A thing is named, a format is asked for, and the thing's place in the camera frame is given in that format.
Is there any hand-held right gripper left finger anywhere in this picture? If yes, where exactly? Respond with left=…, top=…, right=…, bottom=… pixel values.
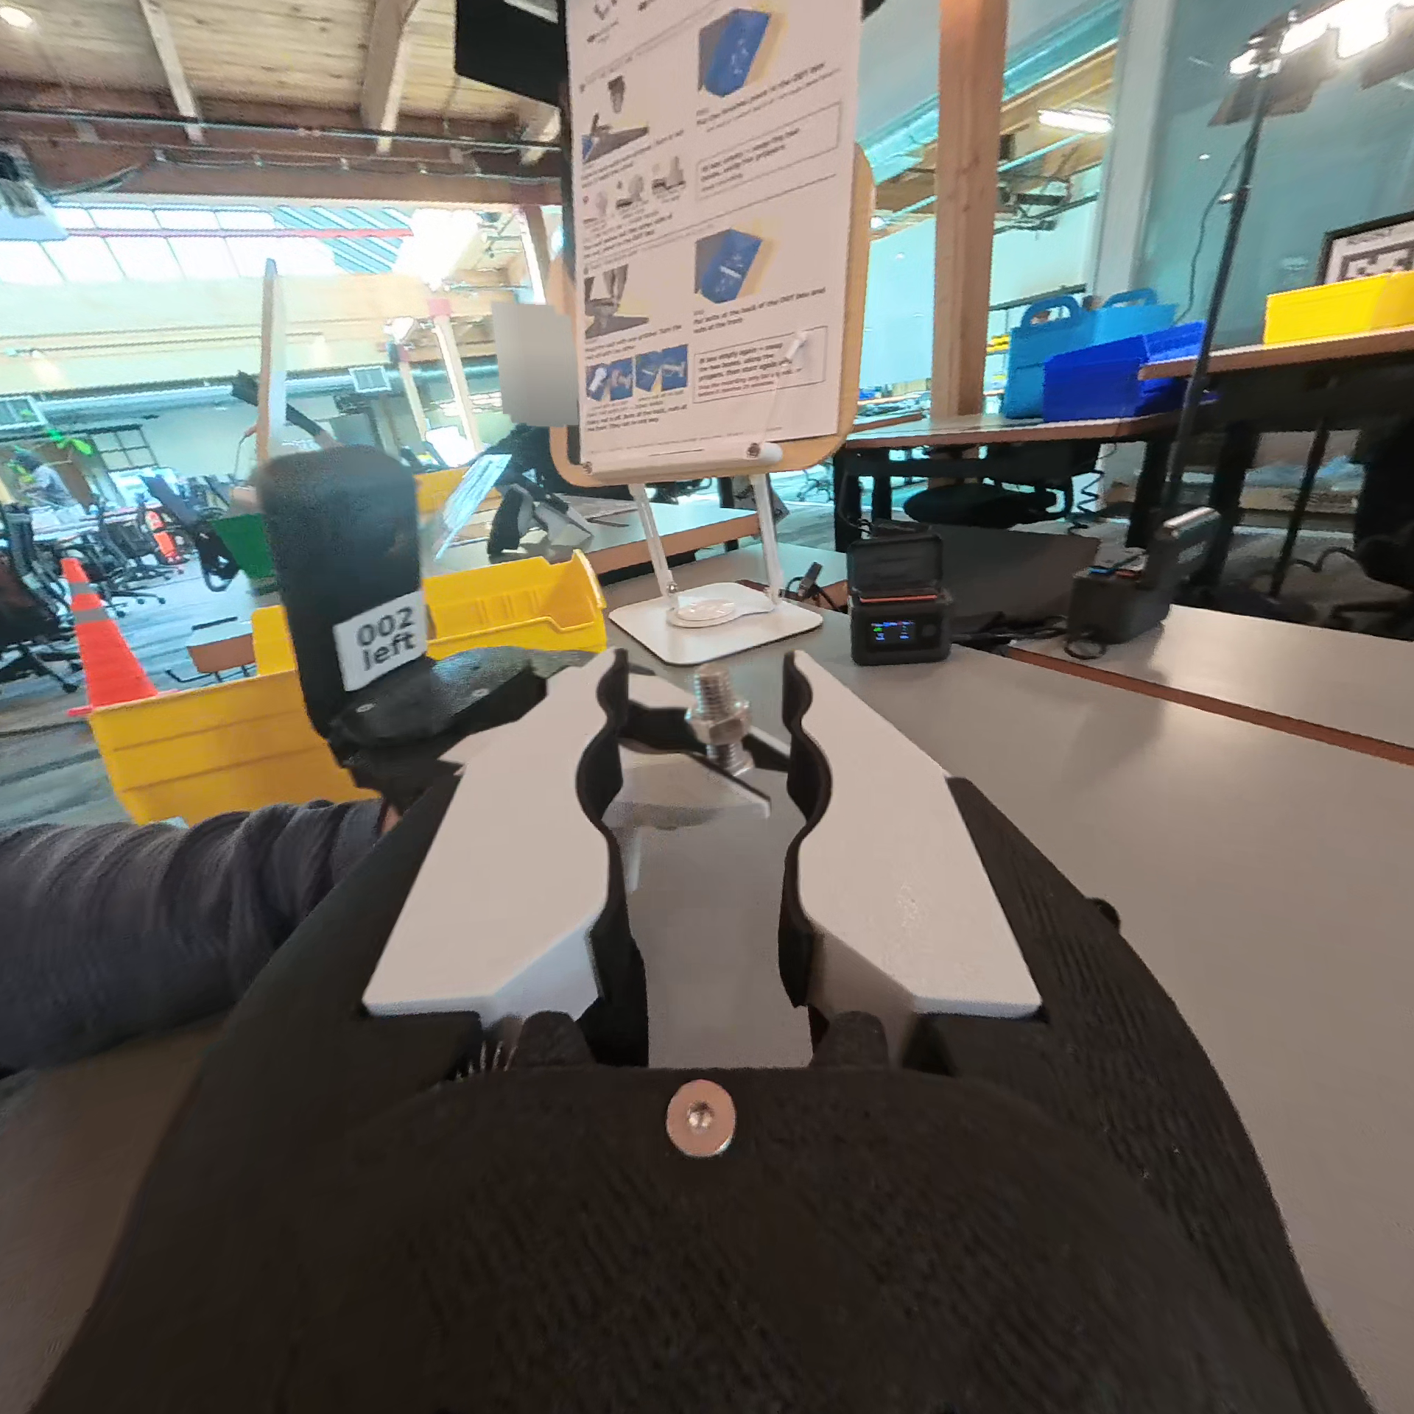
left=360, top=649, right=649, bottom=1067

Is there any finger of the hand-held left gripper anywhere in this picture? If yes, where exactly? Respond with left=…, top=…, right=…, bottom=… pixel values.
left=599, top=769, right=774, bottom=863
left=600, top=668, right=794, bottom=808

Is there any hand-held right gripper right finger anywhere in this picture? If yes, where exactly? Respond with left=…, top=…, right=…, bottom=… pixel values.
left=777, top=649, right=1046, bottom=1067

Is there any silver steel bolt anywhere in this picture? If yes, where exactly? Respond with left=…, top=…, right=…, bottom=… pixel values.
left=689, top=665, right=757, bottom=777

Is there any person's left forearm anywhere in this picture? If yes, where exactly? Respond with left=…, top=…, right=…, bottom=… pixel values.
left=0, top=798, right=400, bottom=1072

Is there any instruction board on white stand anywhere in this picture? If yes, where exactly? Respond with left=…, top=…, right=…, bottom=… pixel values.
left=548, top=165, right=876, bottom=668

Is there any green plastic bin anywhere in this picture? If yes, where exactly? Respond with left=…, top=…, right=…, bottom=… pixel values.
left=210, top=508, right=279, bottom=582

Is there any wooden board stand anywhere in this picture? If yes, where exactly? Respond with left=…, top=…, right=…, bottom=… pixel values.
left=253, top=259, right=287, bottom=461

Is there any black grey tabletop device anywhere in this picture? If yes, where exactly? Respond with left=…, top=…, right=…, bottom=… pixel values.
left=486, top=486, right=597, bottom=565

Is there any orange traffic cone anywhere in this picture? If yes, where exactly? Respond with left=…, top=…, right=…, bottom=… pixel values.
left=60, top=555, right=164, bottom=717

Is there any black charging case with display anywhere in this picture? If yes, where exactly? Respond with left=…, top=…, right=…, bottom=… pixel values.
left=844, top=533, right=957, bottom=666

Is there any row of office chairs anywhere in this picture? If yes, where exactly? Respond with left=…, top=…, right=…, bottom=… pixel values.
left=0, top=474, right=240, bottom=693

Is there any dark grey charger case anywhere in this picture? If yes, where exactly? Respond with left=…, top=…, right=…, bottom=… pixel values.
left=1065, top=508, right=1223, bottom=646

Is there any black office chair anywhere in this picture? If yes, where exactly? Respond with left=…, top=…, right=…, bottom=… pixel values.
left=1353, top=419, right=1414, bottom=602
left=903, top=483, right=1070, bottom=532

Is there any wooden-top desk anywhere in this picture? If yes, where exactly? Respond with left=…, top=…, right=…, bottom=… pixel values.
left=829, top=409, right=1260, bottom=553
left=1137, top=325, right=1414, bottom=602

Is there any paper instruction sheet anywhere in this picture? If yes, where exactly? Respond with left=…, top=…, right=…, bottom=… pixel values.
left=563, top=0, right=861, bottom=468

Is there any blue plastic tote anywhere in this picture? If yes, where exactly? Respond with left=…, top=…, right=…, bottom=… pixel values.
left=1003, top=289, right=1178, bottom=419

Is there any black hanging screen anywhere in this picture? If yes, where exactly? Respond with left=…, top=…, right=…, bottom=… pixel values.
left=452, top=0, right=572, bottom=107

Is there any blue plastic bin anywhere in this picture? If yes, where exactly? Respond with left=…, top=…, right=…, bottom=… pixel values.
left=1041, top=323, right=1213, bottom=424

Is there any small yellow bin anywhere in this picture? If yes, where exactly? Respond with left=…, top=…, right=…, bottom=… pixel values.
left=1262, top=271, right=1414, bottom=346

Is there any printed tag sign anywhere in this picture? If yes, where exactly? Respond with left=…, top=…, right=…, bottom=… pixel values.
left=1319, top=210, right=1414, bottom=289

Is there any black light stand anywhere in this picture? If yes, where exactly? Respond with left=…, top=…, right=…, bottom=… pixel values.
left=1159, top=0, right=1414, bottom=523

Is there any black cable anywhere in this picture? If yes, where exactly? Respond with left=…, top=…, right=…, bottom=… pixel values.
left=949, top=624, right=1105, bottom=666

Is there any wooden post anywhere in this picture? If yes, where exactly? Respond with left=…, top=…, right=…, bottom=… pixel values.
left=930, top=0, right=1009, bottom=419

